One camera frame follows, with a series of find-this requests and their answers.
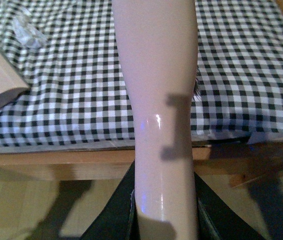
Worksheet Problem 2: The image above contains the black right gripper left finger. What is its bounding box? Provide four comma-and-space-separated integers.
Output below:
80, 162, 138, 240

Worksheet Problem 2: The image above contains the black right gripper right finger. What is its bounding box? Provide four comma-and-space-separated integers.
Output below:
194, 173, 264, 240

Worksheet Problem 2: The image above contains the white handled black-bristle brush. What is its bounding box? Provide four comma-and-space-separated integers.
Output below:
112, 0, 199, 240

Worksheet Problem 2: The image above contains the black white checkered cloth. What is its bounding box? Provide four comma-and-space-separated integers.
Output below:
0, 0, 283, 148

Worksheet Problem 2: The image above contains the crumpled clear plastic wrapper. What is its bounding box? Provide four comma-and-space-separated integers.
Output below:
11, 7, 47, 50

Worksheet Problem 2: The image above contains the wooden table frame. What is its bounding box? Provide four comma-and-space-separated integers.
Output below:
0, 132, 283, 188

